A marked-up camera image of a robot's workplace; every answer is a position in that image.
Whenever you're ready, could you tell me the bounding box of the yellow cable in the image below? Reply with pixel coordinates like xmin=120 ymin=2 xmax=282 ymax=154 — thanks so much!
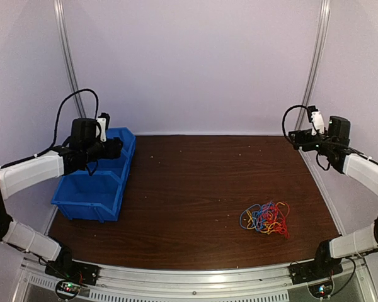
xmin=246 ymin=201 xmax=287 ymax=236

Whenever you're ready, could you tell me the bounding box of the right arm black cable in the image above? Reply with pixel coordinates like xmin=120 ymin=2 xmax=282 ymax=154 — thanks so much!
xmin=282 ymin=104 xmax=309 ymax=139

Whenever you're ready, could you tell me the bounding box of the right aluminium frame post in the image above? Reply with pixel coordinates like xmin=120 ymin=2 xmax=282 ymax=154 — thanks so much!
xmin=294 ymin=0 xmax=331 ymax=130

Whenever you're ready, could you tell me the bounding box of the red cable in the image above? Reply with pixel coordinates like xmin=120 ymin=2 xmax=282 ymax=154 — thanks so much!
xmin=255 ymin=203 xmax=291 ymax=239

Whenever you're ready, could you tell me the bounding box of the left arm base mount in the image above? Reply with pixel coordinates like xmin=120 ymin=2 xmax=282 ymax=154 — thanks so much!
xmin=40 ymin=246 xmax=100 ymax=301

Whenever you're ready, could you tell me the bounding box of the blue three-compartment bin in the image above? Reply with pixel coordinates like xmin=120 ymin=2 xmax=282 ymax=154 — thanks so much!
xmin=51 ymin=127 xmax=136 ymax=223

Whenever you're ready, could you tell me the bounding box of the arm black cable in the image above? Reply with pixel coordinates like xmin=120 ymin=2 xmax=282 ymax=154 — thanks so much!
xmin=49 ymin=89 xmax=100 ymax=152
xmin=282 ymin=104 xmax=309 ymax=139

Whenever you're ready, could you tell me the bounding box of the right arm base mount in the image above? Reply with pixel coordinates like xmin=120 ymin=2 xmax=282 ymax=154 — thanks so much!
xmin=289 ymin=252 xmax=343 ymax=299

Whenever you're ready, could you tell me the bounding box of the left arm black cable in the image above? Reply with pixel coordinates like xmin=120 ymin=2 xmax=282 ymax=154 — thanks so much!
xmin=49 ymin=89 xmax=100 ymax=152

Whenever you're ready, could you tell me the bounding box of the left aluminium frame post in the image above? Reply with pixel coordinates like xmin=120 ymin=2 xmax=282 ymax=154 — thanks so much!
xmin=52 ymin=0 xmax=86 ymax=119

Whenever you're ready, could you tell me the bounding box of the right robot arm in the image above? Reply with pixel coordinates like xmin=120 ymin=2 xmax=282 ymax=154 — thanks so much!
xmin=284 ymin=111 xmax=378 ymax=278

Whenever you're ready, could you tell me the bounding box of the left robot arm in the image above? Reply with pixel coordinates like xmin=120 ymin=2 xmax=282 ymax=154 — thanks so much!
xmin=0 ymin=114 xmax=123 ymax=279

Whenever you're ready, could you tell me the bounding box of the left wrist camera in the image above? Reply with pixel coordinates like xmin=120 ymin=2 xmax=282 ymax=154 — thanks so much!
xmin=96 ymin=113 xmax=110 ymax=142

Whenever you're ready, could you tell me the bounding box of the aluminium frame post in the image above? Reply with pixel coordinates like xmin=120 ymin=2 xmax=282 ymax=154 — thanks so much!
xmin=294 ymin=0 xmax=331 ymax=130
xmin=52 ymin=0 xmax=86 ymax=119

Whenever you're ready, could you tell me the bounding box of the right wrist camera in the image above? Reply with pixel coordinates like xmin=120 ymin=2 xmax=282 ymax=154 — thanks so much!
xmin=307 ymin=106 xmax=325 ymax=136

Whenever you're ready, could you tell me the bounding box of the front aluminium rail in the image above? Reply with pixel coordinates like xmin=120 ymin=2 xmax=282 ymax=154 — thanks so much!
xmin=14 ymin=256 xmax=378 ymax=302

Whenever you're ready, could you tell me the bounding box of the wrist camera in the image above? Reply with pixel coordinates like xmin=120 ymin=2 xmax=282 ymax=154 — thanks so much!
xmin=96 ymin=113 xmax=110 ymax=142
xmin=307 ymin=106 xmax=325 ymax=136

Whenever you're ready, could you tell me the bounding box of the blue cable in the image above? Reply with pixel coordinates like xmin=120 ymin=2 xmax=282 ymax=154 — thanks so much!
xmin=239 ymin=201 xmax=277 ymax=230

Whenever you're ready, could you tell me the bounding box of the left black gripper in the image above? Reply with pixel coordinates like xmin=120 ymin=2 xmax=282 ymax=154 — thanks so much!
xmin=83 ymin=137 xmax=122 ymax=163

